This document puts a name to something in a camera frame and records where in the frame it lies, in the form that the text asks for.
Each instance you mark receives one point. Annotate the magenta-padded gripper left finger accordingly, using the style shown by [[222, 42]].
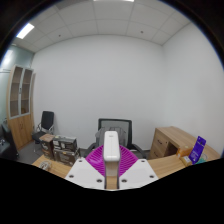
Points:
[[83, 171]]

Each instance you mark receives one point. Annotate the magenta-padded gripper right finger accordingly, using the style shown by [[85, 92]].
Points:
[[138, 171]]

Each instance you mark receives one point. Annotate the white charger block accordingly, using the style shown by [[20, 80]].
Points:
[[111, 146]]

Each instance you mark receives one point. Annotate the grey backpack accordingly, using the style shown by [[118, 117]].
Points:
[[100, 138]]

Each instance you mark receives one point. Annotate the wooden drawer unit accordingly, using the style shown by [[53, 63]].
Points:
[[170, 136]]

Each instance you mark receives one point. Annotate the small tan box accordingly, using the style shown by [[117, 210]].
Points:
[[185, 160]]

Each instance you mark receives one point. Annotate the orange box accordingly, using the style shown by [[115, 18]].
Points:
[[183, 152]]

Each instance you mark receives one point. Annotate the black mesh office chair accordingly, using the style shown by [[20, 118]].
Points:
[[115, 123]]

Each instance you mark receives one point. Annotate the black visitor chair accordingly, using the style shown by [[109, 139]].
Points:
[[47, 120]]

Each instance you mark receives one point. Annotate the purple packet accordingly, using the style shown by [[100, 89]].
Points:
[[197, 150]]

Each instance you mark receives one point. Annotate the wooden glass-door cabinet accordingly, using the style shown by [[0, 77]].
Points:
[[20, 130]]

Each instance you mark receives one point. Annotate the black leather armchair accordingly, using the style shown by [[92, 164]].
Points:
[[8, 146]]

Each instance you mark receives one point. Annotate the ceiling light panel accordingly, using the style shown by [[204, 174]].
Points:
[[25, 31]]

